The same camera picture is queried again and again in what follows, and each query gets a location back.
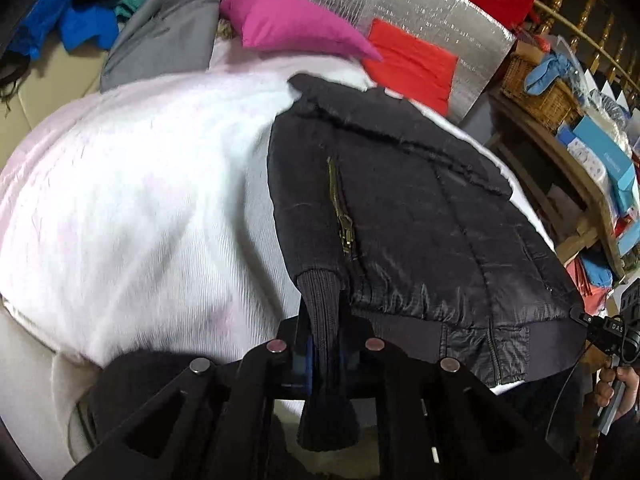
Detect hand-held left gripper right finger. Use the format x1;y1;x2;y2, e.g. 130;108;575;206
339;307;577;480

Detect red folded cloth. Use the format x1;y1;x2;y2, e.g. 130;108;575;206
361;17;460;117
564;255;617;313

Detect wooden railing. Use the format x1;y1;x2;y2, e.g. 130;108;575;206
515;0;640;103

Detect black puffer jacket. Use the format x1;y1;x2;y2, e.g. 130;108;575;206
267;74;587;453

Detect silver foil insulation mat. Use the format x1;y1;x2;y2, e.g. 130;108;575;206
300;0;518;128

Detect wooden side table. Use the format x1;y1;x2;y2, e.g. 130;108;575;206
487;85;628;281

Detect blue garment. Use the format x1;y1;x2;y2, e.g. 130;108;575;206
19;0;122;60

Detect pink pillow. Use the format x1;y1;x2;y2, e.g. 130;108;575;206
219;0;385;63

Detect thin black cable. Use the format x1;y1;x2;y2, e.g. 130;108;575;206
545;330;592;453

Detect wicker basket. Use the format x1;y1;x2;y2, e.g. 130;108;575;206
500;52;585;135

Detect blue cardboard box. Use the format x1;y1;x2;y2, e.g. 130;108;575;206
572;115;637;183

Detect white fluffy blanket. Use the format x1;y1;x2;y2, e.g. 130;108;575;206
0;40;557;403

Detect grey garment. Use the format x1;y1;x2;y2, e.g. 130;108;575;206
100;0;222;93

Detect white patterned box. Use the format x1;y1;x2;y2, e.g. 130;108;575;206
556;126;610;183

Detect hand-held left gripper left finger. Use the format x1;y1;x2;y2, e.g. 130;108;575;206
64;317;315;480

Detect person's right hand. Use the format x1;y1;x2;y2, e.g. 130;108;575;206
594;365;640;422

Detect light blue mitten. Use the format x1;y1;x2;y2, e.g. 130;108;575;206
525;54;577;97

